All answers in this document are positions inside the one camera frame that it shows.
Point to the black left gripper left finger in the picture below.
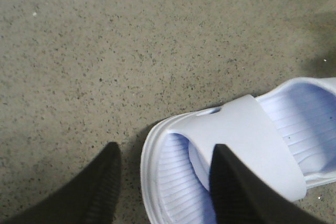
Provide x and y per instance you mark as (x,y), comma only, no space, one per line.
(90,197)

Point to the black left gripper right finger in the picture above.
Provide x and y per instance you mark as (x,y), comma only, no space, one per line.
(239,196)

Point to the light blue slipper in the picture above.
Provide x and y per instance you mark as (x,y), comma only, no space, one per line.
(286,137)

